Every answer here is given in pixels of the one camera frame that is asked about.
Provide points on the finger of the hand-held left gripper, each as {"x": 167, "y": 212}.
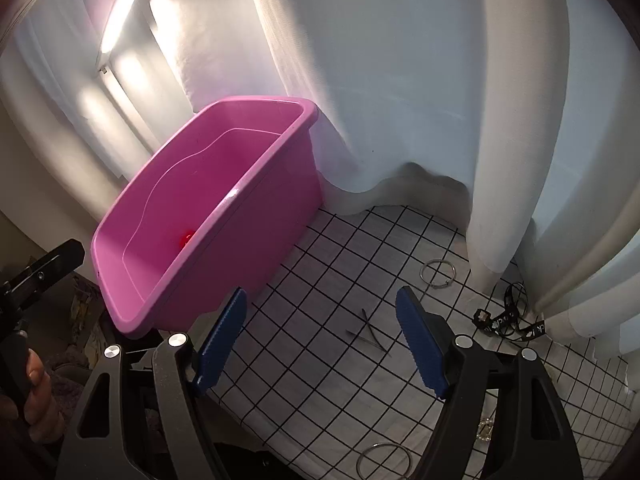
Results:
{"x": 45, "y": 267}

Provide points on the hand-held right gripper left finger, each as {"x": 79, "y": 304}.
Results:
{"x": 222, "y": 340}

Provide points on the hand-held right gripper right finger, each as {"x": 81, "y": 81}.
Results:
{"x": 420, "y": 345}

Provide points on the silver bangle with clasp beads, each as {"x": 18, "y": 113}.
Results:
{"x": 421, "y": 272}

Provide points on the pink plastic tub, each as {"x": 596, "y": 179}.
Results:
{"x": 225, "y": 185}

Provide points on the pearl jewelry piece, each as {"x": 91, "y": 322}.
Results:
{"x": 485, "y": 426}

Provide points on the red jewelry piece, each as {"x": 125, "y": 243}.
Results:
{"x": 187, "y": 238}

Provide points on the person's left hand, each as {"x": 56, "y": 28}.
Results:
{"x": 42, "y": 395}

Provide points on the metal tweezers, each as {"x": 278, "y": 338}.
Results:
{"x": 371, "y": 334}

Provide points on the white black-grid tablecloth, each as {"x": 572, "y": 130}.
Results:
{"x": 325, "y": 360}

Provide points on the plain silver bangle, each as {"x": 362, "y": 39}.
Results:
{"x": 370, "y": 449}

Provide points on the cream thick curtain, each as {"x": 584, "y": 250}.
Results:
{"x": 515, "y": 110}

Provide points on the white sheer curtain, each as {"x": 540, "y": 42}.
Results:
{"x": 400, "y": 85}

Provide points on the white lamp bar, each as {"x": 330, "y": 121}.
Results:
{"x": 120, "y": 15}

